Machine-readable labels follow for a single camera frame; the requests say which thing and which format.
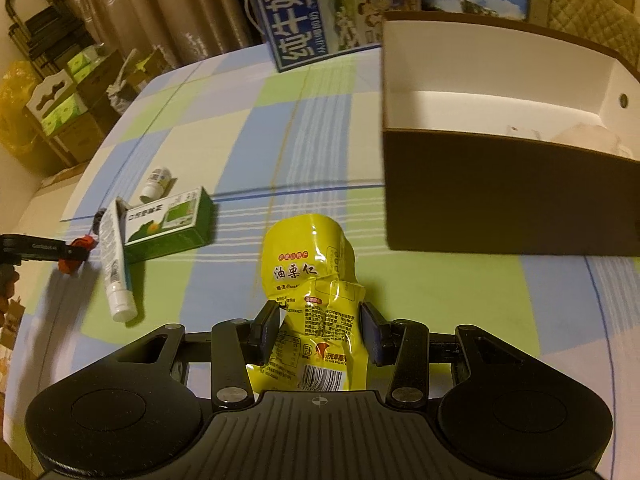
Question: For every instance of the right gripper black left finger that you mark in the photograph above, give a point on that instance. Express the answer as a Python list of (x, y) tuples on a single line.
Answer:
[(235, 344)]

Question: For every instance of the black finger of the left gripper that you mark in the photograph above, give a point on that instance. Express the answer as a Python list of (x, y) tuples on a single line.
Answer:
[(15, 248)]

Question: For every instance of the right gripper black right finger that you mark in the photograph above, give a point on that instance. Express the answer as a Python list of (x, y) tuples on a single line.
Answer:
[(403, 345)]

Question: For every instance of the red snack packet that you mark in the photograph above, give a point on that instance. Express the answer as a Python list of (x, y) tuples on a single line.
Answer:
[(75, 254)]

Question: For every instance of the dark purple velvet scrunchie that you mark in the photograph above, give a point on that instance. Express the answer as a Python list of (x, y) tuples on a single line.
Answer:
[(97, 220)]

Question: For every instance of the white cream tube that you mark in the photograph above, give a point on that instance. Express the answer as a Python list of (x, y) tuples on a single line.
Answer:
[(118, 290)]

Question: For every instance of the yellow chestnut snack packet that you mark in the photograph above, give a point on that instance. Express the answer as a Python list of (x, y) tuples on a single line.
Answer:
[(308, 269)]

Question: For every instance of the green and white medicine box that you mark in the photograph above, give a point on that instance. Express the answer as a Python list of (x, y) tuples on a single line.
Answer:
[(172, 224)]

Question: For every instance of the small white pill bottle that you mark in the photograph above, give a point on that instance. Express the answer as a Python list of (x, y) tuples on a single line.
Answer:
[(155, 185)]

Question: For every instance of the beige cartoon blanket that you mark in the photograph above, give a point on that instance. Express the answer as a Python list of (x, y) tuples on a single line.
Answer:
[(37, 211)]

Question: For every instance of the cardboard box with green packs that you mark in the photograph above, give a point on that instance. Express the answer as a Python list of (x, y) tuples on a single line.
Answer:
[(72, 107)]

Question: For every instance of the yellow plastic bag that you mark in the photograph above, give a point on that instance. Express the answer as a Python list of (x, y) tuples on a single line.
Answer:
[(19, 129)]

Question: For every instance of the white crumpled plastic bag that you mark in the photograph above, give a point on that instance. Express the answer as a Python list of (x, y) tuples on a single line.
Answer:
[(124, 90)]

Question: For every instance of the black folding rack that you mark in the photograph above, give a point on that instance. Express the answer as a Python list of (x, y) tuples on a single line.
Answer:
[(50, 38)]

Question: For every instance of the checkered bed sheet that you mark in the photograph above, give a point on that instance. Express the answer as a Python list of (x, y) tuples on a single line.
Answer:
[(267, 146)]

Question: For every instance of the brown open cardboard box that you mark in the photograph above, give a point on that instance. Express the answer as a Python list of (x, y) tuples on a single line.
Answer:
[(469, 107)]

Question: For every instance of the white cloth pouch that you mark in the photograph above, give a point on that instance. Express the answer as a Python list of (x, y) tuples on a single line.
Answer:
[(594, 138)]

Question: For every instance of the brown curtain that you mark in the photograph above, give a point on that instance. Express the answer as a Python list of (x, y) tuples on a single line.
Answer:
[(185, 31)]

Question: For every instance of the dark blue milk carton box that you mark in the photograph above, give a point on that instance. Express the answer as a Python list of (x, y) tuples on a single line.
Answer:
[(301, 32)]

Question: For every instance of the quilted beige cushion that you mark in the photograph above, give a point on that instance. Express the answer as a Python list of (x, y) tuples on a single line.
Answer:
[(604, 22)]

